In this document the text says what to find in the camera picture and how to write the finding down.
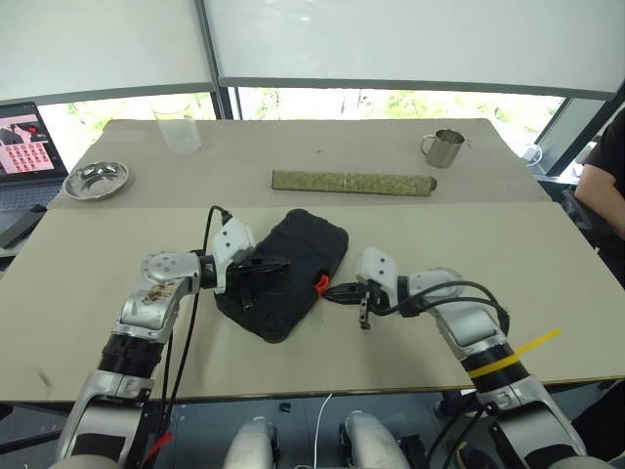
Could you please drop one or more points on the yellow zip tie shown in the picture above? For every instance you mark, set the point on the yellow zip tie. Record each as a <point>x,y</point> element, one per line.
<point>527,347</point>

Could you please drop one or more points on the person in black shirt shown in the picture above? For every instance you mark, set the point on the person in black shirt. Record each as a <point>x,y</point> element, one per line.
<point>608,161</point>

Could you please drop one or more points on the small black floor object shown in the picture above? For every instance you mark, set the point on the small black floor object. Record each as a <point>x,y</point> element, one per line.
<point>284,405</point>

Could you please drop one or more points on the clear plastic cup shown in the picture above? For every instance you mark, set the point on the clear plastic cup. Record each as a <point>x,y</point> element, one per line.
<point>178,132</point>

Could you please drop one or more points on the round stainless steel dish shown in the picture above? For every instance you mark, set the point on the round stainless steel dish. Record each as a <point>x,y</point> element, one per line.
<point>96,180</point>

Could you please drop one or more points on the white roller blind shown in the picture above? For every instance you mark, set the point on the white roller blind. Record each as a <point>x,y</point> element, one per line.
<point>415,39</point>
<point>97,44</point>

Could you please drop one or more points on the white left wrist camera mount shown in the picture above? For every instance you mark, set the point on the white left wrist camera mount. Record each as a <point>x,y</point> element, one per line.
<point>234,239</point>

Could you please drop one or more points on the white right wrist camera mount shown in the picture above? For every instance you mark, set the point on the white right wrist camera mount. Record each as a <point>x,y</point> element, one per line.
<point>378,266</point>

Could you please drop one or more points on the open laptop computer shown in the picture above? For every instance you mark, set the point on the open laptop computer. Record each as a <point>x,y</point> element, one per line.
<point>24,151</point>

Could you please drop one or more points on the small white device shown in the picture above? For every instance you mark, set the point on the small white device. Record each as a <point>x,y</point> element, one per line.
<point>533,154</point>

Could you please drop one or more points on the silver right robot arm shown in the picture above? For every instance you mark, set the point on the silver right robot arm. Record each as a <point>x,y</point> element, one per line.
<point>469,322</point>

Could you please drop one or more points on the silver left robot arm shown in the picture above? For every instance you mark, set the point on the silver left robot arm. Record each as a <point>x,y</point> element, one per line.
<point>146,303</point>

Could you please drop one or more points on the rolled green bamboo mat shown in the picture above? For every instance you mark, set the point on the rolled green bamboo mat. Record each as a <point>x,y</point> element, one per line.
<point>351,183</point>

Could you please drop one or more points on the grey window frame post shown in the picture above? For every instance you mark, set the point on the grey window frame post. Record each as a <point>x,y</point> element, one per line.
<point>220,63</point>

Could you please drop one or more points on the black zippered pouch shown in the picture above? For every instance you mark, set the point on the black zippered pouch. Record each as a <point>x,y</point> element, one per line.
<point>293,273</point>

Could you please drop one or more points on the silver rounded robot leg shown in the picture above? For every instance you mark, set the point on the silver rounded robot leg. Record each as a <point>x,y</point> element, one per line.
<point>251,444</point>
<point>371,442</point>

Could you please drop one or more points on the stainless steel mug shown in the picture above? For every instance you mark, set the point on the stainless steel mug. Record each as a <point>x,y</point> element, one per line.
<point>442,149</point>

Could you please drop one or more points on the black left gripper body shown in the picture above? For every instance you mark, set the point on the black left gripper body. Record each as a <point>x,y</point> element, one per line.
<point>240,279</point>

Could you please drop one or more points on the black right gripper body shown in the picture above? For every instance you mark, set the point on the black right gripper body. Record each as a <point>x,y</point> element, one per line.
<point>373,295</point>

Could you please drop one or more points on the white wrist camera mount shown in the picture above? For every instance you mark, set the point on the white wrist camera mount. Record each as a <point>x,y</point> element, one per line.
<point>378,266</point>
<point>234,239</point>

